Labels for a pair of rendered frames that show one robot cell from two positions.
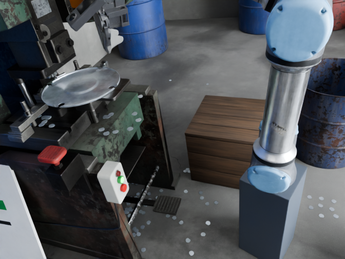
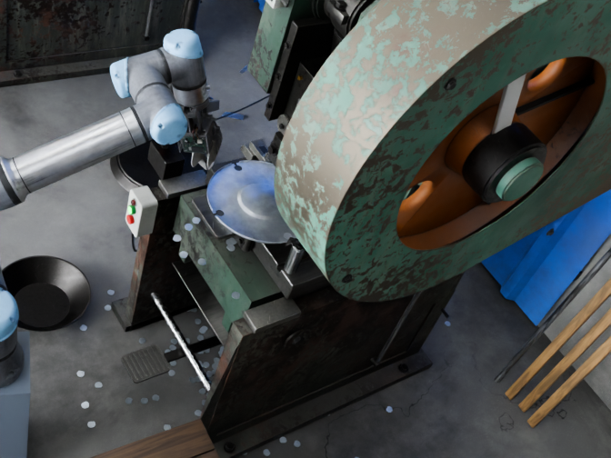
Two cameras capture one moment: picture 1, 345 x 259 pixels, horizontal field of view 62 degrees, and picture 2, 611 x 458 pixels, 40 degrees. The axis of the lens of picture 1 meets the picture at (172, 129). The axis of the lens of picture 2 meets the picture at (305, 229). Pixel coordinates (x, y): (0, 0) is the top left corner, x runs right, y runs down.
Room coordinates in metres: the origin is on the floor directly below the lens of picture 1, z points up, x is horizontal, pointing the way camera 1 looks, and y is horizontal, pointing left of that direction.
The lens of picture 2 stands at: (1.57, -1.13, 2.28)
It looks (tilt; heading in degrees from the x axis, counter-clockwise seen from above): 45 degrees down; 107
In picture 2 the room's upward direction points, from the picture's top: 22 degrees clockwise
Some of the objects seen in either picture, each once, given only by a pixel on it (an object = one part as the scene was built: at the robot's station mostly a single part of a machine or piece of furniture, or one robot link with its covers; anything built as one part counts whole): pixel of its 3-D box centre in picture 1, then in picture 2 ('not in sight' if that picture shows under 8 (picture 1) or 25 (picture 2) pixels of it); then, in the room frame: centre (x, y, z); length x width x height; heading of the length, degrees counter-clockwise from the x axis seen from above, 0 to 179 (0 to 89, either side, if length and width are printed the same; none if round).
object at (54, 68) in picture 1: (44, 65); not in sight; (1.04, 0.43, 0.86); 0.20 x 0.16 x 0.05; 156
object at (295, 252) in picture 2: (106, 71); (295, 257); (1.15, 0.23, 0.75); 0.03 x 0.03 x 0.10; 66
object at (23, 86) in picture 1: (24, 89); not in sight; (0.99, 0.51, 0.81); 0.02 x 0.02 x 0.14
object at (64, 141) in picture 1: (63, 108); (292, 216); (1.04, 0.42, 0.68); 0.45 x 0.30 x 0.06; 156
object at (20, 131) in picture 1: (26, 115); (267, 154); (0.88, 0.49, 0.76); 0.17 x 0.06 x 0.10; 156
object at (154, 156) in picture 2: (72, 182); (163, 172); (0.66, 0.34, 0.62); 0.10 x 0.06 x 0.20; 156
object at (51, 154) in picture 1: (56, 162); not in sight; (0.64, 0.35, 0.72); 0.07 x 0.06 x 0.08; 66
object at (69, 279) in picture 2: not in sight; (42, 298); (0.45, 0.11, 0.04); 0.30 x 0.30 x 0.07
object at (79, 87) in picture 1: (81, 85); (262, 200); (0.99, 0.31, 0.78); 0.29 x 0.29 x 0.01
